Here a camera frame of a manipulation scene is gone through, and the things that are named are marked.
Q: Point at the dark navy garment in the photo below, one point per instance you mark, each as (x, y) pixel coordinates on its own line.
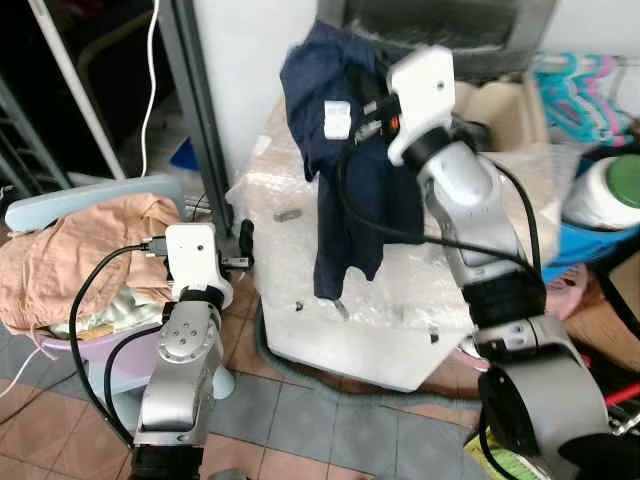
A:
(350, 200)

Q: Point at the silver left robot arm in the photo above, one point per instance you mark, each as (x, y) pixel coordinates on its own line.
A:
(185, 345)

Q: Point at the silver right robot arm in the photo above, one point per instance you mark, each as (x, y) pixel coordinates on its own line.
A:
(540, 390)

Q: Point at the grey washing machine lid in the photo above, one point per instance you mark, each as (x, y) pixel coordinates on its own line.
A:
(440, 25)

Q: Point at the tan crumpled clothes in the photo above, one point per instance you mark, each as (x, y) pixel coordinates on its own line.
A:
(70, 250)

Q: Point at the plastic covered washing machine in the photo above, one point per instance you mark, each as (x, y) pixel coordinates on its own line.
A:
(390, 320)

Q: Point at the light blue plastic stool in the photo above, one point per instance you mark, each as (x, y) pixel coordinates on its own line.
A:
(80, 195)

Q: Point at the purple plastic basin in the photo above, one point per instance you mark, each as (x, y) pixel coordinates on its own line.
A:
(60, 342)

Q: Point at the teal and pink hangers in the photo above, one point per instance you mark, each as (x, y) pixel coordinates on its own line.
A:
(575, 95)

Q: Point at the white slanted rod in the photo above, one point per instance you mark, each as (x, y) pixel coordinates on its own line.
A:
(70, 95)

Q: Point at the blue plastic basin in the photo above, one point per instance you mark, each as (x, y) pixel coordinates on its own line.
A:
(595, 250)

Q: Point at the white bottle with green cap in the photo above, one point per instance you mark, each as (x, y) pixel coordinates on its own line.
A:
(600, 195)

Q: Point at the red stick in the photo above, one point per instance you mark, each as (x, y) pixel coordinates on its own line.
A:
(622, 393)

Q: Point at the pink plastic stool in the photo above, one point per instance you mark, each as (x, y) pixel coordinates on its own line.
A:
(568, 290)

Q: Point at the yellow green bag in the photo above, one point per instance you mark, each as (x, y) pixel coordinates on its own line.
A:
(490, 458)

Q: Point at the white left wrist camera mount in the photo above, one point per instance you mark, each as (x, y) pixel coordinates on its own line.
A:
(195, 258)

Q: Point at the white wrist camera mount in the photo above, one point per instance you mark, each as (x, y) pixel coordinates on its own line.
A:
(420, 100)
(195, 258)

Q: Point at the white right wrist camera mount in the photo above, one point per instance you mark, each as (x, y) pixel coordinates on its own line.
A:
(420, 100)

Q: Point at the grey metal door frame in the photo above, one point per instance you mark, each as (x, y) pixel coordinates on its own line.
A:
(195, 110)

